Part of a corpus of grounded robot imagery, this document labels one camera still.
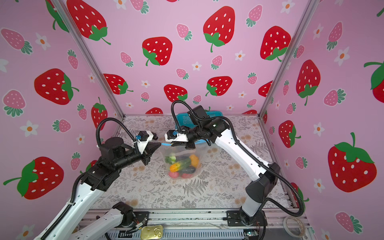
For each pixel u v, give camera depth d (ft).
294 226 2.40
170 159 2.57
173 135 1.76
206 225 2.40
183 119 3.64
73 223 1.37
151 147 1.94
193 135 1.92
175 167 2.60
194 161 2.70
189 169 2.68
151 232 2.20
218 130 1.62
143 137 1.73
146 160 1.87
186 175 2.77
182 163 2.62
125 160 1.77
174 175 2.75
